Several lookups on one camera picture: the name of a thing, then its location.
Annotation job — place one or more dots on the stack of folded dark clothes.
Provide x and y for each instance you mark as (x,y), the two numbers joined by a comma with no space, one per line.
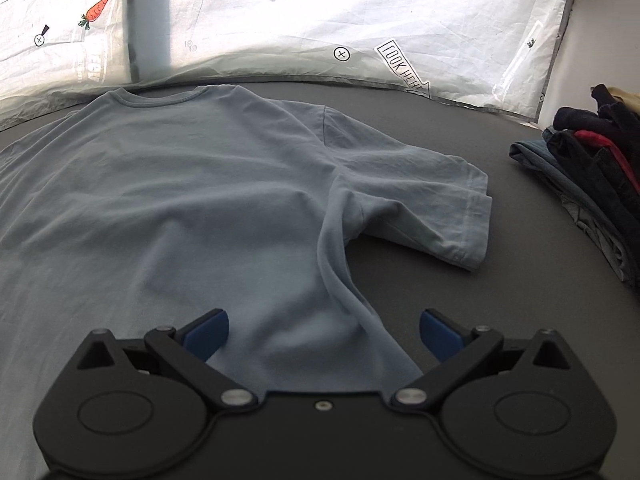
(600,160)

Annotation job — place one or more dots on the light blue printed T-shirt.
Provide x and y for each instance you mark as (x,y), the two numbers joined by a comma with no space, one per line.
(175,200)

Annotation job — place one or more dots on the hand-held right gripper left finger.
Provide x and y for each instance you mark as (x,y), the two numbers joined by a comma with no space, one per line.
(207,335)

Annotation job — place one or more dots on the white window frame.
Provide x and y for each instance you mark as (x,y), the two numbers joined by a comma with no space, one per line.
(150,20)

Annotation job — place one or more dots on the white printed translucent curtain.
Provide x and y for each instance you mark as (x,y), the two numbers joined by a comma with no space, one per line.
(300,20)

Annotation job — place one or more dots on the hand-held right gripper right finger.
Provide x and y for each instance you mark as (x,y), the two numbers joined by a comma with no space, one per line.
(440,335)

